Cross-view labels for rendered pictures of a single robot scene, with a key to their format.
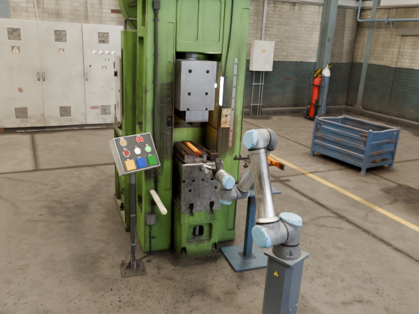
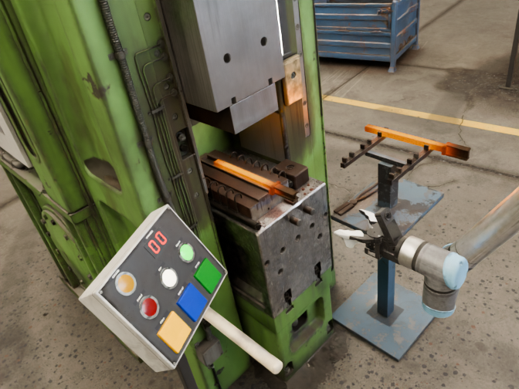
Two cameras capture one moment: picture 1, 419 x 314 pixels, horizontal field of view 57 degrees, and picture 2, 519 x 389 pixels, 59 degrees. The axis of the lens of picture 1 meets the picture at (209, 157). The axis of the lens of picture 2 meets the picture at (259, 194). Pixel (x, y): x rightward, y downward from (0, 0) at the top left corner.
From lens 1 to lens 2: 2.01 m
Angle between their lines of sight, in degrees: 24
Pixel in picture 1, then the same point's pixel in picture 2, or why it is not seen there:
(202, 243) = (313, 335)
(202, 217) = (306, 298)
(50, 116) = not seen: outside the picture
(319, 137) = not seen: hidden behind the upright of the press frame
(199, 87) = (245, 31)
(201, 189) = (297, 256)
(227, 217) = not seen: hidden behind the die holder
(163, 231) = (233, 350)
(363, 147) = (388, 31)
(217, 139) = (286, 133)
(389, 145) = (412, 15)
